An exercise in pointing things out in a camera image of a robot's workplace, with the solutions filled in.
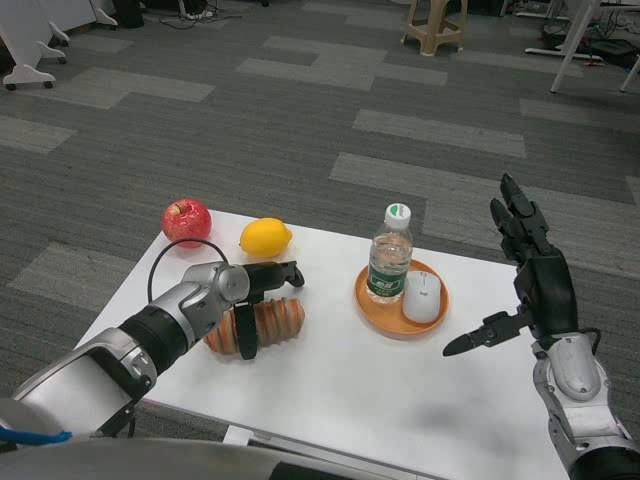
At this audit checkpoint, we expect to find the silver robot chest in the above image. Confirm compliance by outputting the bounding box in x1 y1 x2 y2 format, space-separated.
0 397 441 480

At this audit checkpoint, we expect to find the clear water bottle green label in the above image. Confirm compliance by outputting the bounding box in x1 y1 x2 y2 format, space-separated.
366 202 415 305

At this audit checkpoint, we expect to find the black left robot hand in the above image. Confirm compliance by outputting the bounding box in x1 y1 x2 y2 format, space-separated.
232 258 306 361

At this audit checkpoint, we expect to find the white slanted desk leg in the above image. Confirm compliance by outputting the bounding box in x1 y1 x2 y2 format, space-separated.
549 0 601 95
619 49 640 94

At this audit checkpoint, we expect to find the black bag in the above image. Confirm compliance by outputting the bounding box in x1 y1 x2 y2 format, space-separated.
589 39 640 69

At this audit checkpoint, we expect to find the red apple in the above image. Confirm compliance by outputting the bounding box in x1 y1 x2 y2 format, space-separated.
160 198 213 249

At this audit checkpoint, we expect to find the yellow lemon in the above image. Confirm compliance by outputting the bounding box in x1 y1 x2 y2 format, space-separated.
238 217 294 259

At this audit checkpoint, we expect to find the white computer mouse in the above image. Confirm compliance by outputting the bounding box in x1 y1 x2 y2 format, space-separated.
402 270 443 324

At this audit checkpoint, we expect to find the orange round plate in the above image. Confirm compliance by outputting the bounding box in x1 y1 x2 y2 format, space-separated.
354 258 451 341

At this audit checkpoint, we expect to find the beige plastic stool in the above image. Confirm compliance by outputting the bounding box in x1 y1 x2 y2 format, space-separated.
399 0 470 57

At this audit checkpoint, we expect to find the striped orange bread roll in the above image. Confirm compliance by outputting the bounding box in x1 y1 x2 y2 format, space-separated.
203 296 306 356

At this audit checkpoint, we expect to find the white desk foot bar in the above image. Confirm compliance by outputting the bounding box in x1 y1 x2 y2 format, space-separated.
524 47 606 62

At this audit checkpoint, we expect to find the white table frame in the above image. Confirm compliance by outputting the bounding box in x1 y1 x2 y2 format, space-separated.
222 424 361 464

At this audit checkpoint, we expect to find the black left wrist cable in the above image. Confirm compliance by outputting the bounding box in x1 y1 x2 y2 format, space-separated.
148 239 231 304

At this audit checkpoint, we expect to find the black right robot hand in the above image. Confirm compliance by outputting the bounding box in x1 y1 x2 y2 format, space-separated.
442 173 581 358

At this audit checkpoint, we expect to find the blue cable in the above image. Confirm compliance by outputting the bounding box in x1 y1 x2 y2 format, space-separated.
0 430 74 449

